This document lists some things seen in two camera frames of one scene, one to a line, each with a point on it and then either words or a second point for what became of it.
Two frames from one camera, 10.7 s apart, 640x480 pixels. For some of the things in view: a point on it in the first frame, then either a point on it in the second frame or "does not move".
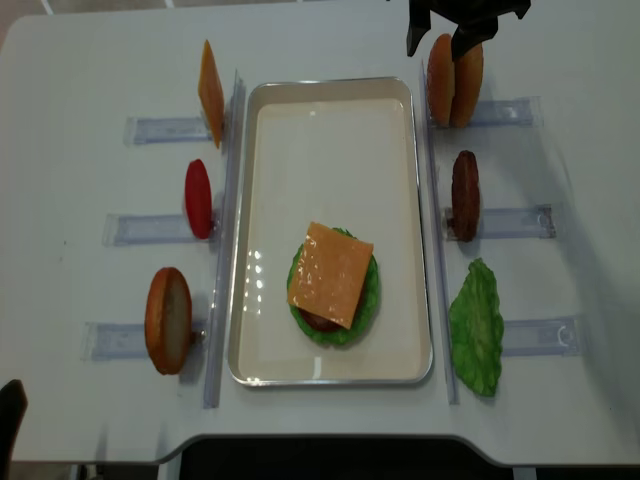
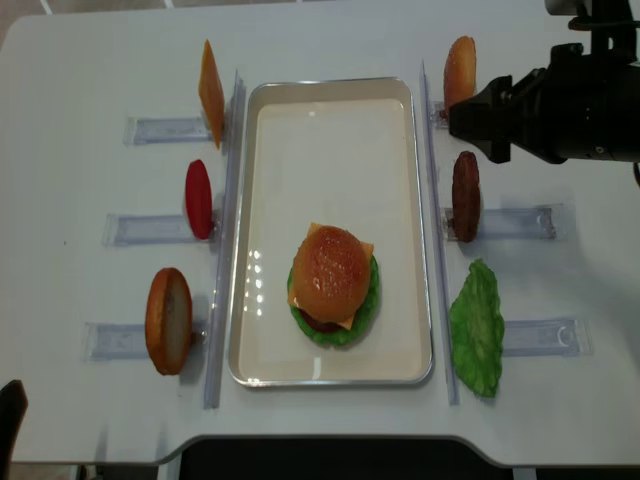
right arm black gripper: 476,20 → 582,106
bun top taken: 440,87 → 331,273
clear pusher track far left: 140,130 does not move
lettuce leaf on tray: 365,310 does not move
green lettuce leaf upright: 476,327 does not move
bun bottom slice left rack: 168,320 does not move
